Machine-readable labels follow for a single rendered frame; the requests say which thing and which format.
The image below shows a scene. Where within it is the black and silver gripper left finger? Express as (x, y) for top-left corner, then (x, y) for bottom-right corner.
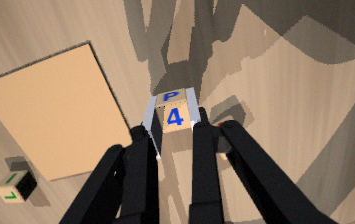
(58, 96), (163, 224)

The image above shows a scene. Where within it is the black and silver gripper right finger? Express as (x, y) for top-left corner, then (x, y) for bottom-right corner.
(186, 87), (339, 224)

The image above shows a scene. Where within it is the tan flat mat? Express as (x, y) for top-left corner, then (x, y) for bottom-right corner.
(0, 43), (132, 180)

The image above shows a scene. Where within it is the cream block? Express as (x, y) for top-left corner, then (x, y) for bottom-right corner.
(213, 115), (234, 160)
(155, 88), (191, 133)
(0, 171), (37, 203)

